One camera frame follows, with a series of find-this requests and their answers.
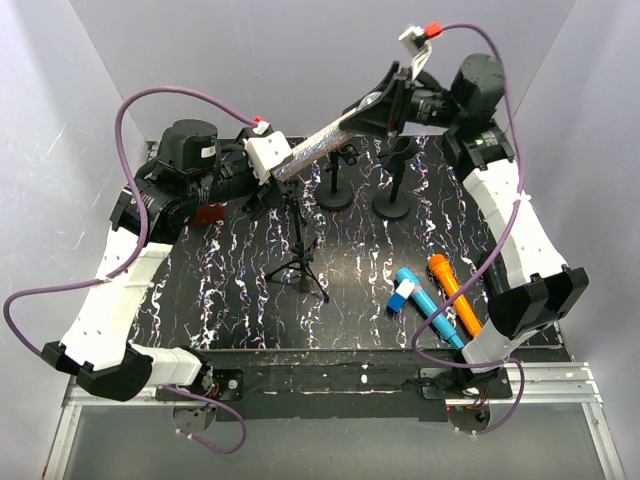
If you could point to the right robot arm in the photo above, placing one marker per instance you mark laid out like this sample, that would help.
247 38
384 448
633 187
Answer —
530 284

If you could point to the cyan toy microphone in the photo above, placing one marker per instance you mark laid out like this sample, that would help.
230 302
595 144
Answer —
428 307

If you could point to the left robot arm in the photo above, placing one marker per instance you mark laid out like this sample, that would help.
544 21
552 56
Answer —
191 171

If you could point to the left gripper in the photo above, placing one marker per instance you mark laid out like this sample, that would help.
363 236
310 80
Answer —
256 203

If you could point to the glitter silver microphone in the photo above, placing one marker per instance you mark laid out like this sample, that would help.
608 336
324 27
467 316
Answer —
320 143

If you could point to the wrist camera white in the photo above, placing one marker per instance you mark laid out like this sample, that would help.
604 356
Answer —
267 153
416 42

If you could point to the blue white block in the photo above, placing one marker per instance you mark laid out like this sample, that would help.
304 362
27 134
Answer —
400 296

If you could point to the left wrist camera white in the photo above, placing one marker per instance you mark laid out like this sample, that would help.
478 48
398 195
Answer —
267 153

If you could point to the shock mount tripod stand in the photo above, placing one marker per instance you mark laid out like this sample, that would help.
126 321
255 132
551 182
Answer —
302 255

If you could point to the round base stand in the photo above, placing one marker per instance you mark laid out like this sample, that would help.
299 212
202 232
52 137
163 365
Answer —
390 203
332 196

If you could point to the brown red box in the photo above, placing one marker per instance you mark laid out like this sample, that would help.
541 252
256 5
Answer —
208 214

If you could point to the aluminium frame rail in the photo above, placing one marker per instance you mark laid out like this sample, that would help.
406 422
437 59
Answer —
558 432

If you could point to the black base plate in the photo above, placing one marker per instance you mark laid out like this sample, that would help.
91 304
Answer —
346 384

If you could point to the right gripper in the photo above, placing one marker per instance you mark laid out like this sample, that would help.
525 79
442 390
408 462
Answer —
390 113

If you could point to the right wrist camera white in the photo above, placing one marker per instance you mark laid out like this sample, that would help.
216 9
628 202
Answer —
416 42

